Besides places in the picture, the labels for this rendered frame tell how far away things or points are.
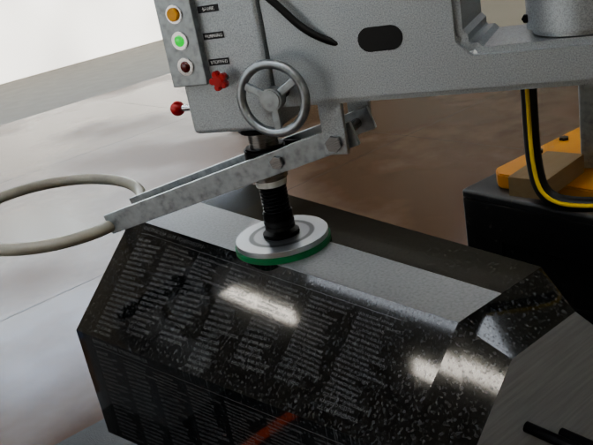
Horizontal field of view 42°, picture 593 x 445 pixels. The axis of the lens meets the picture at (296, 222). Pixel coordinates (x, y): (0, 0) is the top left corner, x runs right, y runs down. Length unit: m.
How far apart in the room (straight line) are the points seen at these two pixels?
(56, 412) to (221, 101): 1.73
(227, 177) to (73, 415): 1.50
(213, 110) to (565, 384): 0.85
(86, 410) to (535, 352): 1.93
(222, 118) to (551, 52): 0.64
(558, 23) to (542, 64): 0.07
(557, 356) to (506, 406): 0.15
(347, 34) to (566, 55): 0.38
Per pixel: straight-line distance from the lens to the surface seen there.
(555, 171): 1.98
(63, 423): 2.96
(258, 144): 1.67
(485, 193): 2.13
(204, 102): 1.60
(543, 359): 1.45
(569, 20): 1.38
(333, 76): 1.48
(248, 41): 1.52
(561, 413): 1.56
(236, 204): 2.09
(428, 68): 1.42
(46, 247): 1.88
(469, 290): 1.46
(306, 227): 1.77
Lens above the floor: 1.51
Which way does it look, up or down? 21 degrees down
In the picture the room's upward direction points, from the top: 11 degrees counter-clockwise
